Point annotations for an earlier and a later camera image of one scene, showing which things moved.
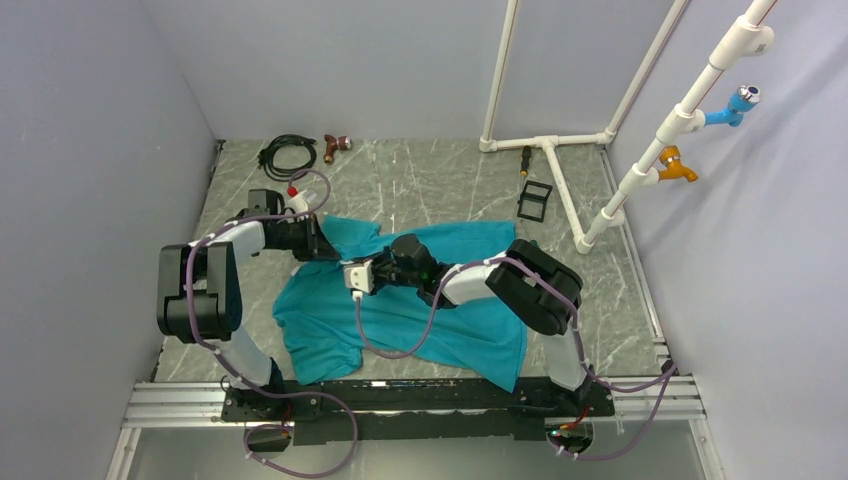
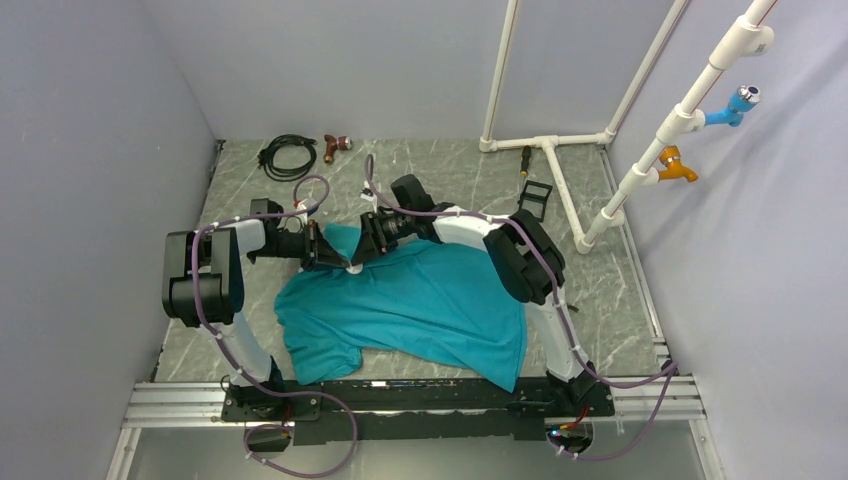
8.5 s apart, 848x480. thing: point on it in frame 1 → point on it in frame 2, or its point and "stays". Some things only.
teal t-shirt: x=325 y=328 stays
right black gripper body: x=387 y=272 → x=389 y=229
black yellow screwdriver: x=526 y=153 stays
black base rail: x=335 y=411 stays
